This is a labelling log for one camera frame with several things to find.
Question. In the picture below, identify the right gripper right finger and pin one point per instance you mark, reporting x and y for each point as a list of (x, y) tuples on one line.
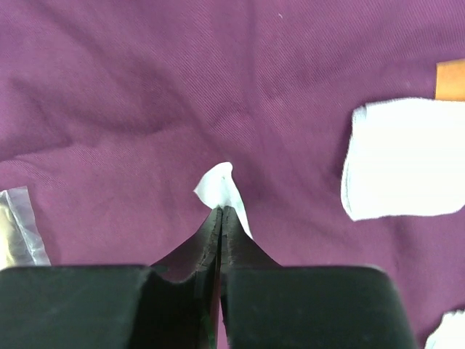
[(267, 305)]

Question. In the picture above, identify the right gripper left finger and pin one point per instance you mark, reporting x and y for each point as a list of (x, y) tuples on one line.
[(170, 304)]

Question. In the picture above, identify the small white gauze roll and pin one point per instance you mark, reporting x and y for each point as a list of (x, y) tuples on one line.
[(217, 188)]

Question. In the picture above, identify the bagged beige gloves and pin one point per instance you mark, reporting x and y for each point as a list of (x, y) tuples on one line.
[(21, 243)]

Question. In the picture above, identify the orange adhesive strip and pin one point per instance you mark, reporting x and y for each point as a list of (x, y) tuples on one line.
[(450, 81)]

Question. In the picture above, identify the purple surgical drape cloth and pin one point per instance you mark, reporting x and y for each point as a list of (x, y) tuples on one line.
[(112, 111)]

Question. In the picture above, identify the white gauze pad lower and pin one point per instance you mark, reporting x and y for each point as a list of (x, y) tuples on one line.
[(450, 334)]

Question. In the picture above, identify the white gauze pad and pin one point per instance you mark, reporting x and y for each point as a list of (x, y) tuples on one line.
[(450, 334), (405, 157)]

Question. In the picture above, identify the white gauze pad centre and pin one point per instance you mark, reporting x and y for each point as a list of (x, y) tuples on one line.
[(405, 157)]

